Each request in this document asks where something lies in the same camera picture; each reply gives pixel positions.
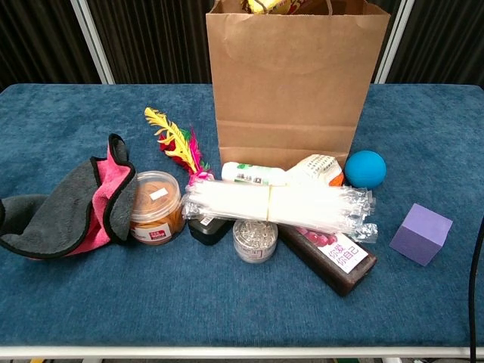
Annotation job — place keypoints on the grey pink microfibre towel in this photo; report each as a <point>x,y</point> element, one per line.
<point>56,219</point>

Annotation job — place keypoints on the white green plastic bottle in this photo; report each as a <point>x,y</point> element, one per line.
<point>242,172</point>

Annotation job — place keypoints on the purple foam cube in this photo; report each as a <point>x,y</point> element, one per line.
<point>419,234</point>

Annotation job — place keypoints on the clear tub of paper clips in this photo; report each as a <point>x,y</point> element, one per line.
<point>255,242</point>

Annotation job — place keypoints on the brown paper carrier bag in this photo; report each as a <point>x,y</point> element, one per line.
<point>295,75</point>

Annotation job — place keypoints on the black pleated curtain panel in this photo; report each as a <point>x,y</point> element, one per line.
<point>446,38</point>
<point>38,38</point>
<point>159,38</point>

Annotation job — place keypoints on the white plastic package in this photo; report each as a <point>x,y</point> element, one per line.
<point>317,166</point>

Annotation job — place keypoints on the clear jar of rubber bands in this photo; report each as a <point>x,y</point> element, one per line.
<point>155,211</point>

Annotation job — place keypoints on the silver partition post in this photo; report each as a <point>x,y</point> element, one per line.
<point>92,41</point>
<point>393,41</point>

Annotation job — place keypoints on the colourful feather shuttlecock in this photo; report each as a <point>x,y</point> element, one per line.
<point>177,145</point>

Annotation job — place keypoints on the blue velvet table cover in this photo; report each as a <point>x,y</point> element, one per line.
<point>189,302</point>

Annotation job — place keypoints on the yellow biscuit package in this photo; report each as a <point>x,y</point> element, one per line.
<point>264,5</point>

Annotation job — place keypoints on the clear plastic pack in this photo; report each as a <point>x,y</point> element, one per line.
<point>246,202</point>

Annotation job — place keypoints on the blue rubber ball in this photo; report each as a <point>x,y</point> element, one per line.
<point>365,168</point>

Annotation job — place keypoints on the small black ink bottle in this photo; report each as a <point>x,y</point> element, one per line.
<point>208,232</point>

